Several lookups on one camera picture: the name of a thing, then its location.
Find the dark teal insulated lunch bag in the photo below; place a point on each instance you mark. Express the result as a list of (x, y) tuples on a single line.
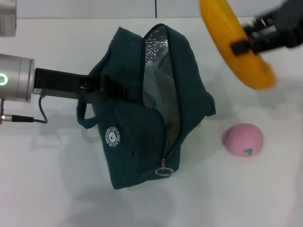
[(123, 132)]

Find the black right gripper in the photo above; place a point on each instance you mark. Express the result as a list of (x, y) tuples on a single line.
[(292, 21)]

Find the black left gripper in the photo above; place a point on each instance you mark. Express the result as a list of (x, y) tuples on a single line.
[(56, 82)]

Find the yellow banana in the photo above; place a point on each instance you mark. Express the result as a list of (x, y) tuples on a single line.
[(227, 30)]

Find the pink toy peach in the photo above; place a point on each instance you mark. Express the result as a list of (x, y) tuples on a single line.
[(241, 139)]

